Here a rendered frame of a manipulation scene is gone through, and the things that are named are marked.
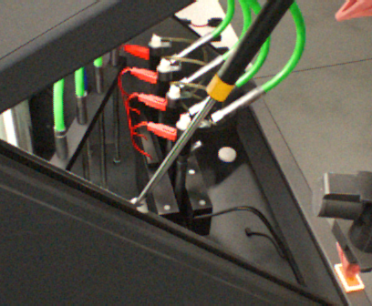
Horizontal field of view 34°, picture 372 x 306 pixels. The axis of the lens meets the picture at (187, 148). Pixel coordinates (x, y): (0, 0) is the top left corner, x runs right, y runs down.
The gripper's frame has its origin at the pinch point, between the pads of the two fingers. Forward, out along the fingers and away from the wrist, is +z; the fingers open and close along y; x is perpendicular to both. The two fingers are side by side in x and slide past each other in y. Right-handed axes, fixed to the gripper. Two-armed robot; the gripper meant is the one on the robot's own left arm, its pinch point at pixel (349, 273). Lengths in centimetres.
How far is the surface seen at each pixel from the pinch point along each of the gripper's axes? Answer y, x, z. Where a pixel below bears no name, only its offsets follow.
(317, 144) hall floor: -125, 74, 95
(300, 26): -21.8, -8.5, -33.9
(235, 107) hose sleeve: -21.7, -16.3, -19.2
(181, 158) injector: -21.2, -24.5, -9.3
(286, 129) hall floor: -137, 63, 96
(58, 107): -22, -44, -22
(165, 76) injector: -37.0, -24.3, -14.8
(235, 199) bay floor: -30.6, -8.0, 14.4
